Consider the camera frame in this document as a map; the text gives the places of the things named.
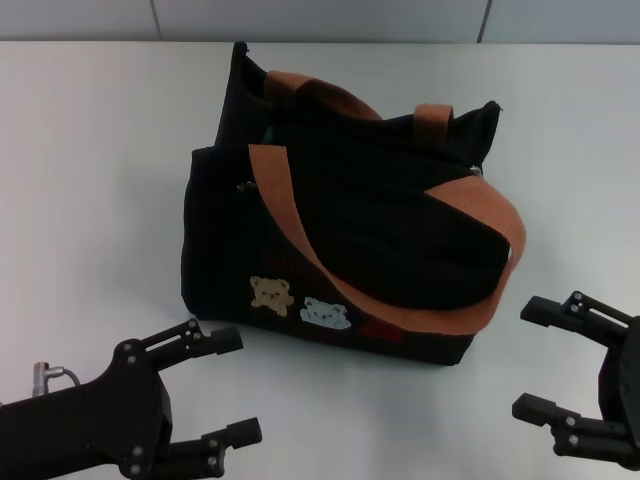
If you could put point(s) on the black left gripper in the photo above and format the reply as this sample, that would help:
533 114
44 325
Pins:
100 425

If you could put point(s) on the white backdrop board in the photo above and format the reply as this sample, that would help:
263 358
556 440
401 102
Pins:
300 20

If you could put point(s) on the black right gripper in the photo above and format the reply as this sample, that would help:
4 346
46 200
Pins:
625 390

